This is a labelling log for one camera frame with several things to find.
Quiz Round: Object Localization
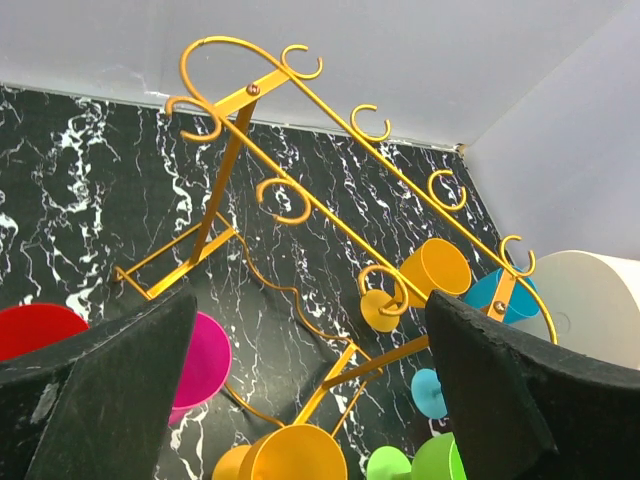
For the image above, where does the light blue plastic wine glass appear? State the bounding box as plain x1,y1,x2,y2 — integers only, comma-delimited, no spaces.
411,268,540,419

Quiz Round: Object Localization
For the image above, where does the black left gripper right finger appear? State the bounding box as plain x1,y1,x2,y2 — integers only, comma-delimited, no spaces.
425,291,639,479

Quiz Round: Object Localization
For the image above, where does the white cylindrical lamp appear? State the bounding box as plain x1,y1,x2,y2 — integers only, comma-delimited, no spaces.
533,250,639,369

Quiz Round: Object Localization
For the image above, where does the gold wire wine glass rack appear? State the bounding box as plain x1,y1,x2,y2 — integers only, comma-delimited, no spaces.
114,35,558,438

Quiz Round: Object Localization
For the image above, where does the magenta plastic wine glass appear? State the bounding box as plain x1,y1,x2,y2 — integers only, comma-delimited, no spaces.
168,312,232,425

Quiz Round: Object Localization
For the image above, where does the green plastic wine glass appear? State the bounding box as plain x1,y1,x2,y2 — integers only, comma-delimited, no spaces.
366,432,467,480

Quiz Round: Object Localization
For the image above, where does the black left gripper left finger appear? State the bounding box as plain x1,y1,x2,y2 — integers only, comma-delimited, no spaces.
1,287,197,479

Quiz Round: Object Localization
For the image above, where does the orange plastic wine glass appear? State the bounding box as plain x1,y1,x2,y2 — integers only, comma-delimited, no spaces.
212,424,348,480

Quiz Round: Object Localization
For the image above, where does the yellow-orange plastic wine glass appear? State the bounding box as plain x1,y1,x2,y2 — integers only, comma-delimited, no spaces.
358,238,472,333

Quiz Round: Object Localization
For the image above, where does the red plastic wine glass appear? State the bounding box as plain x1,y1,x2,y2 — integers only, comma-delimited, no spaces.
1,303,89,361

